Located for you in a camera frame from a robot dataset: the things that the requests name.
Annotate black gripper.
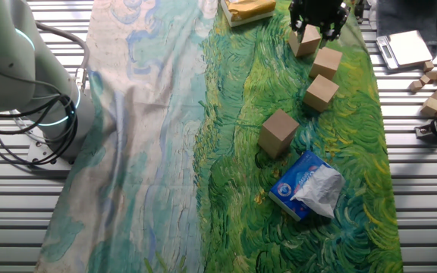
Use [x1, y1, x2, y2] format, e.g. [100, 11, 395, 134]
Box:
[288, 0, 351, 42]

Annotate wooden cube block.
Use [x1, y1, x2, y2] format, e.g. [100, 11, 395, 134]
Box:
[257, 132, 297, 159]
[302, 74, 340, 113]
[258, 108, 300, 151]
[308, 46, 344, 81]
[288, 24, 322, 58]

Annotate gold tissue pack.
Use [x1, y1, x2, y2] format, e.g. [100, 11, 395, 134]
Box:
[220, 0, 277, 28]

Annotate silver digital scale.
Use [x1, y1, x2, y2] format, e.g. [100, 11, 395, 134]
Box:
[376, 30, 434, 71]

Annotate dark grey cloth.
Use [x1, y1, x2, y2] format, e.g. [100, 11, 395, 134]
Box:
[376, 0, 437, 58]

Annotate blue tissue pack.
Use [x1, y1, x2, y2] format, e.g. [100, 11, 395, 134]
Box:
[267, 149, 347, 222]

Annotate green blue painting print cloth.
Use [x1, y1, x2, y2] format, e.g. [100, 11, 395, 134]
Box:
[34, 0, 404, 273]

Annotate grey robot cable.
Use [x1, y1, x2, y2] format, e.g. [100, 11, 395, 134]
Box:
[34, 20, 90, 94]

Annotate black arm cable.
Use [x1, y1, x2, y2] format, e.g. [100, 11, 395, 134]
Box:
[0, 94, 79, 166]

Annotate metal base plate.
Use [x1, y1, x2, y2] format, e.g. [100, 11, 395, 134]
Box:
[27, 124, 75, 171]

